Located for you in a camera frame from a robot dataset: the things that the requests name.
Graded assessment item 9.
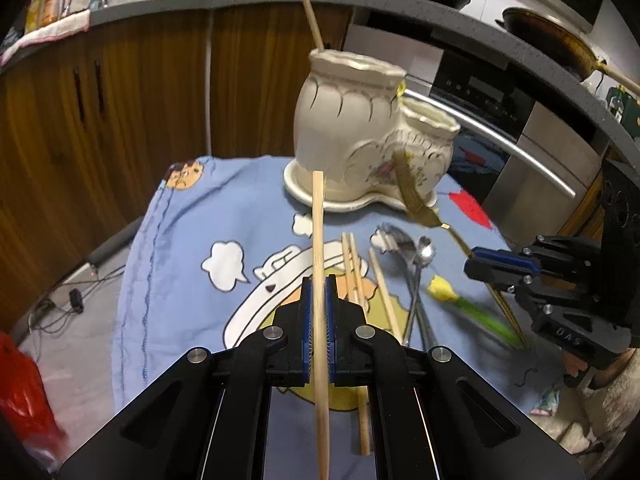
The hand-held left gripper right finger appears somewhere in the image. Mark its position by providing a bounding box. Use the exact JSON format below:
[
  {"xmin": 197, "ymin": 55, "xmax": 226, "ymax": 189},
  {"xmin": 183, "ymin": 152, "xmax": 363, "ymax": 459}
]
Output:
[{"xmin": 325, "ymin": 275, "xmax": 586, "ymax": 480}]

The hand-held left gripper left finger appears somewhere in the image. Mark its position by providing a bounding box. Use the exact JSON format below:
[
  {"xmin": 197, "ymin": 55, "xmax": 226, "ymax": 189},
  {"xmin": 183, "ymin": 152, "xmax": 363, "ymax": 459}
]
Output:
[{"xmin": 59, "ymin": 276, "xmax": 315, "ymax": 480}]

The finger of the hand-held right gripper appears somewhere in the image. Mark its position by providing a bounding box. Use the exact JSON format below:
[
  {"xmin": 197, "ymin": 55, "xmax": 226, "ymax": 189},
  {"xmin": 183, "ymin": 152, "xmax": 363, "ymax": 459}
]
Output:
[
  {"xmin": 463, "ymin": 257, "xmax": 601, "ymax": 321},
  {"xmin": 471, "ymin": 235, "xmax": 603, "ymax": 281}
]

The wooden chopstick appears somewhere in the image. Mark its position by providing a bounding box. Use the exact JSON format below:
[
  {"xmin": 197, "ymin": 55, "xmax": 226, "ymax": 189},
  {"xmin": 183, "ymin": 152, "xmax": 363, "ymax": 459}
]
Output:
[
  {"xmin": 341, "ymin": 232, "xmax": 372, "ymax": 457},
  {"xmin": 369, "ymin": 248, "xmax": 405, "ymax": 346},
  {"xmin": 301, "ymin": 0, "xmax": 325, "ymax": 53},
  {"xmin": 311, "ymin": 170, "xmax": 332, "ymax": 480},
  {"xmin": 349, "ymin": 232, "xmax": 371, "ymax": 311}
]

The small silver spoon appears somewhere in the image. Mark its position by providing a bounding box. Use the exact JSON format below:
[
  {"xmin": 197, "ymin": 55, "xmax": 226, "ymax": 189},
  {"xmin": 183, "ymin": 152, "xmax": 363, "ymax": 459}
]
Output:
[{"xmin": 401, "ymin": 236, "xmax": 437, "ymax": 347}]

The large silver spoon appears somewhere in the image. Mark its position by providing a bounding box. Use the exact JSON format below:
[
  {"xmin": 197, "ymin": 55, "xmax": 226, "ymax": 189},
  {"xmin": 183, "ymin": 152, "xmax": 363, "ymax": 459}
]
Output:
[{"xmin": 372, "ymin": 223, "xmax": 441, "ymax": 351}]

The gold metal fork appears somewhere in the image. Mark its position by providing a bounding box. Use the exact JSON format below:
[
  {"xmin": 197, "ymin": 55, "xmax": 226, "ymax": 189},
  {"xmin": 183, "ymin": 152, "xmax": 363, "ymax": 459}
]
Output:
[{"xmin": 392, "ymin": 151, "xmax": 530, "ymax": 350}]

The cream ceramic double utensil holder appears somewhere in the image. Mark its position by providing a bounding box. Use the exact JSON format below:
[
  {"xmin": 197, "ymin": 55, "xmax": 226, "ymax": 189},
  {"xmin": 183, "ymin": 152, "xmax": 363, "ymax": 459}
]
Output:
[{"xmin": 283, "ymin": 49, "xmax": 462, "ymax": 212}]

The person's right forearm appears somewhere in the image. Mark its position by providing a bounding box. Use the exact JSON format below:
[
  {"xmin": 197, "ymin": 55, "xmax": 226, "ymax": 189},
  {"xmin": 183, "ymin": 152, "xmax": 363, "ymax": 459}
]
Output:
[{"xmin": 542, "ymin": 347, "xmax": 640, "ymax": 471}]

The blue cartoon printed blanket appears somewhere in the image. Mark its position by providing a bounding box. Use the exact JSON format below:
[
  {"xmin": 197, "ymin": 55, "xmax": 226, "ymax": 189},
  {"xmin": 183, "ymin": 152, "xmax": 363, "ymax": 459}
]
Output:
[{"xmin": 112, "ymin": 155, "xmax": 576, "ymax": 480}]

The built-in black steel oven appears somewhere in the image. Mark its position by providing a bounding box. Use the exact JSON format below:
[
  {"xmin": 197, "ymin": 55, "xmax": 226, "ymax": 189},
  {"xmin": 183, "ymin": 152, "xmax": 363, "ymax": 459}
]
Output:
[{"xmin": 345, "ymin": 10, "xmax": 608, "ymax": 241}]

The green box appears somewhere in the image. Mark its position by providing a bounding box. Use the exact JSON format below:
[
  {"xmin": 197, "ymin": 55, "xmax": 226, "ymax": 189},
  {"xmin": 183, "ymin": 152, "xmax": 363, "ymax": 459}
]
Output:
[{"xmin": 606, "ymin": 86, "xmax": 640, "ymax": 136}]

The brown cooking pot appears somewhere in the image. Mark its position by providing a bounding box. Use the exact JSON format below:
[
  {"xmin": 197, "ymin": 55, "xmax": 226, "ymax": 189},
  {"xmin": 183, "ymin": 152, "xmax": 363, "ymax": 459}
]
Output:
[{"xmin": 495, "ymin": 6, "xmax": 640, "ymax": 97}]

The wooden kitchen base cabinet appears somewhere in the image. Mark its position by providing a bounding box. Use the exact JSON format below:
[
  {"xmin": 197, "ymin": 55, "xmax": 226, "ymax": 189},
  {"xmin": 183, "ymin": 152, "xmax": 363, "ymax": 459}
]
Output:
[{"xmin": 0, "ymin": 7, "xmax": 351, "ymax": 331}]

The red plastic bag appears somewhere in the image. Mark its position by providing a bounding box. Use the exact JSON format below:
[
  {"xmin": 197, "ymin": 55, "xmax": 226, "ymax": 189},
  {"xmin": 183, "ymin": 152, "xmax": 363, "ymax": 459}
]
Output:
[{"xmin": 0, "ymin": 332, "xmax": 66, "ymax": 461}]

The grey speckled kitchen countertop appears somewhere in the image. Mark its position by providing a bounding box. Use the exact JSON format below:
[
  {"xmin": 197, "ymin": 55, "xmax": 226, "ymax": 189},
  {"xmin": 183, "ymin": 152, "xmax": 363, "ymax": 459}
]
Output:
[{"xmin": 0, "ymin": 0, "xmax": 640, "ymax": 171}]

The white pink dish cloth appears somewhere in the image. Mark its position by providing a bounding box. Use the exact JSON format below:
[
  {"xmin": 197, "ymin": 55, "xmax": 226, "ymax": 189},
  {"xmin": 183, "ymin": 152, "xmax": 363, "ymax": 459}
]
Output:
[{"xmin": 0, "ymin": 10, "xmax": 92, "ymax": 66}]

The black floor cable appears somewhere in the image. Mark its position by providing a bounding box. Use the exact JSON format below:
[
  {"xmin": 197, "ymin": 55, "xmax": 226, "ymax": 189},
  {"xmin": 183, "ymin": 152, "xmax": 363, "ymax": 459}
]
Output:
[{"xmin": 27, "ymin": 265, "xmax": 126, "ymax": 333}]

